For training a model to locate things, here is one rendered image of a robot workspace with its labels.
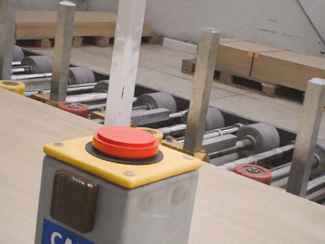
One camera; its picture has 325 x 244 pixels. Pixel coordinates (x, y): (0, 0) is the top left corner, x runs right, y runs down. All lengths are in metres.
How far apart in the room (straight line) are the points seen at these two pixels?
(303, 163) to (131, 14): 0.53
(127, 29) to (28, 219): 0.69
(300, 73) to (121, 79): 5.27
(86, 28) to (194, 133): 6.68
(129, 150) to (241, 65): 6.83
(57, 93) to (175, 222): 1.61
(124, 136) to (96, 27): 8.05
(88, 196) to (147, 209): 0.03
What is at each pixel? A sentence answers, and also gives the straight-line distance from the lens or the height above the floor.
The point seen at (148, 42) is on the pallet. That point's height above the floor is 0.03.
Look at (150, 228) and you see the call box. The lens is 0.39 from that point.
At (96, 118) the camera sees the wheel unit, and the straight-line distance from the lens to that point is 1.90.
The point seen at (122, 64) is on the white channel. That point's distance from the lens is 1.66.
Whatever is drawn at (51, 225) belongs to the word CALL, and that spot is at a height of 1.17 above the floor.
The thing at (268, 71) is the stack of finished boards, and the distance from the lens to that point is 7.04.
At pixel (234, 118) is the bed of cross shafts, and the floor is 0.82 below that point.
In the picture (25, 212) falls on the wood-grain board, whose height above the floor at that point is 0.90.
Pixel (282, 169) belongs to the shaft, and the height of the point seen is 0.82.
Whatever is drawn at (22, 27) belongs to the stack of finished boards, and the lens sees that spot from 7.60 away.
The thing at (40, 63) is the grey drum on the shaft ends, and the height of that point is 0.84.
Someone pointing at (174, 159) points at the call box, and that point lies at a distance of 0.41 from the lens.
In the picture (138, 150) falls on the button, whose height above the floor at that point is 1.23.
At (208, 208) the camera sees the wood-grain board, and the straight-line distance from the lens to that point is 1.23.
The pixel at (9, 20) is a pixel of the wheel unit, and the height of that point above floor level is 1.05.
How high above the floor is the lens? 1.34
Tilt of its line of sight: 15 degrees down
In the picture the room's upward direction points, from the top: 8 degrees clockwise
